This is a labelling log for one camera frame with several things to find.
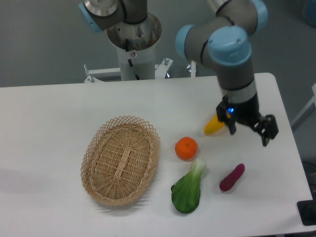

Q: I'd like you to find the orange mandarin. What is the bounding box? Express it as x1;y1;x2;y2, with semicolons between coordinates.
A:
175;137;198;160

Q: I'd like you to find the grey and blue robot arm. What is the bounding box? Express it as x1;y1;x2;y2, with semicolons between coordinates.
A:
79;0;278;146

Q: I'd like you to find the purple sweet potato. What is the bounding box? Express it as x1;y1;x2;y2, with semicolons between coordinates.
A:
219;163;245;192

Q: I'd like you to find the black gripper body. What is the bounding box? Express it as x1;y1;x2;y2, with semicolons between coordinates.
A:
216;81;262;130

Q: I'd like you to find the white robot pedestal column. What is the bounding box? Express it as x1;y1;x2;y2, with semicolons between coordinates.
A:
107;13;162;80

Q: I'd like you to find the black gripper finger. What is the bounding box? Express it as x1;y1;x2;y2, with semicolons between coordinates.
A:
224;116;237;135
254;115;279;147

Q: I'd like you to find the black cable on pedestal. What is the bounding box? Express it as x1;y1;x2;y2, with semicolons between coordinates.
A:
124;39;141;81

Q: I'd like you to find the green bok choy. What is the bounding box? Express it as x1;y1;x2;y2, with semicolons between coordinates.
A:
171;158;206;214

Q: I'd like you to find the yellow corn cob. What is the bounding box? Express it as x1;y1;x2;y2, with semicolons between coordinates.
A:
203;115;225;135

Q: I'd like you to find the white metal base frame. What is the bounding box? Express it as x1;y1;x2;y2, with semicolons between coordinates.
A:
83;58;198;83

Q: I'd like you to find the black device at table edge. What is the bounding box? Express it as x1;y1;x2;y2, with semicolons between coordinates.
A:
297;200;316;226

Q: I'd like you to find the woven wicker basket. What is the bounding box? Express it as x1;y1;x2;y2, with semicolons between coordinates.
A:
80;116;160;206

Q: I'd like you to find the white frame at right edge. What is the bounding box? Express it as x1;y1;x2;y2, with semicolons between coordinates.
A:
290;84;316;132

